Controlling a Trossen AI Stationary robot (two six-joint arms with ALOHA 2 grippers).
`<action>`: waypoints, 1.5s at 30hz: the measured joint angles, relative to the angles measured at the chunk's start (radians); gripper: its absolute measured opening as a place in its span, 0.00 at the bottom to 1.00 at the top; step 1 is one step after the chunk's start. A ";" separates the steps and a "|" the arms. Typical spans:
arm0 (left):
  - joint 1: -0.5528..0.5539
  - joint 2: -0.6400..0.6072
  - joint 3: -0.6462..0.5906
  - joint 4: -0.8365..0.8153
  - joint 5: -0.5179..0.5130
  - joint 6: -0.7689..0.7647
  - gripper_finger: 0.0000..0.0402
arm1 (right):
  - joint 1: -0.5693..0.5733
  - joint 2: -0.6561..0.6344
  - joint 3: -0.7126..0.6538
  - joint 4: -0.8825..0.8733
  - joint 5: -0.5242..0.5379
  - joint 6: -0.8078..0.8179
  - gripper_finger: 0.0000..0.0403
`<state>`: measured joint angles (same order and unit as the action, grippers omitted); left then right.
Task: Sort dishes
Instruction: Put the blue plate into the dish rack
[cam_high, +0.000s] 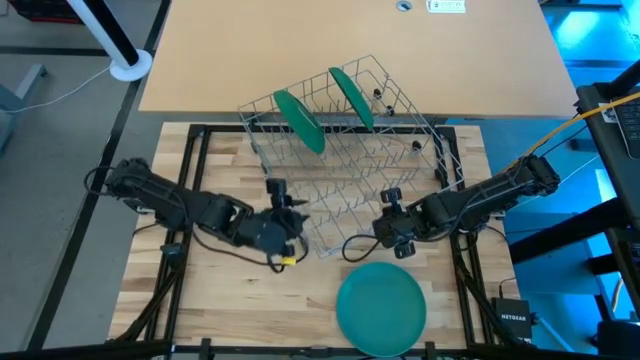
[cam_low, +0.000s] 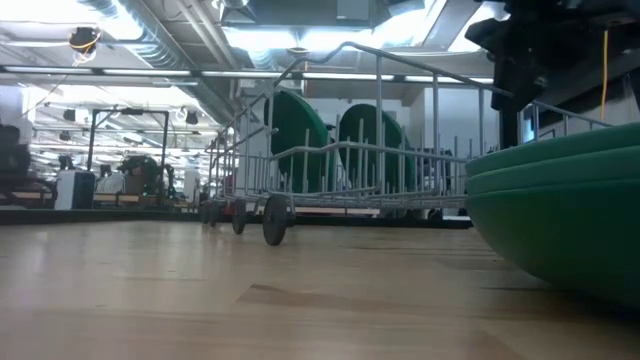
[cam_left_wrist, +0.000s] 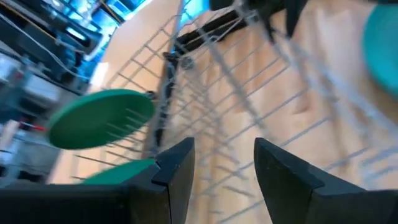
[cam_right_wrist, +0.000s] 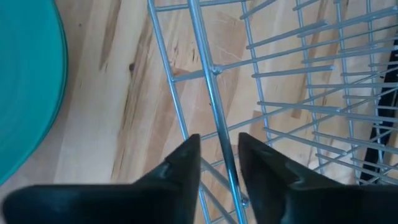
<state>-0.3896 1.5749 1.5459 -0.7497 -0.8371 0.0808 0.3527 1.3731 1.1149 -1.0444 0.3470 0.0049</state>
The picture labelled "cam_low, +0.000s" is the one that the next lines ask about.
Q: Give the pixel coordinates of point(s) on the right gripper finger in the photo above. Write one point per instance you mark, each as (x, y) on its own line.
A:
(510, 130)

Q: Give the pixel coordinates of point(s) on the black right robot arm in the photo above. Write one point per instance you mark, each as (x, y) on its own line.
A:
(600, 12)

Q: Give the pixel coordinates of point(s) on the black hanging lamp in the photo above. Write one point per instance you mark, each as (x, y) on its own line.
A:
(191, 117)
(69, 115)

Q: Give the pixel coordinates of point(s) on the person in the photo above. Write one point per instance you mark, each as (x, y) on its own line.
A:
(135, 182)

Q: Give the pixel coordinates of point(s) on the black ceiling-mounted device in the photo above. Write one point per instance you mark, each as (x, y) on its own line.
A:
(84, 39)

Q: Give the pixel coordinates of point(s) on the white background box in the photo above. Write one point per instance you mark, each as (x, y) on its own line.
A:
(70, 190)

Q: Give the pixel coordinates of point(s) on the black background rig frame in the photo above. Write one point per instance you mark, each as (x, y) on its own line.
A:
(163, 150)

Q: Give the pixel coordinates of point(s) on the silver ventilation duct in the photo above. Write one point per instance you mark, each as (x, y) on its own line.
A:
(150, 50)

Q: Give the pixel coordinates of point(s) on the long ceiling light rail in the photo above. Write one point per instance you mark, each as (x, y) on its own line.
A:
(145, 72)

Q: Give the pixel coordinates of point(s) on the black aluminium table frame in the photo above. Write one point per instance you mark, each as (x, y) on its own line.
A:
(100, 216)

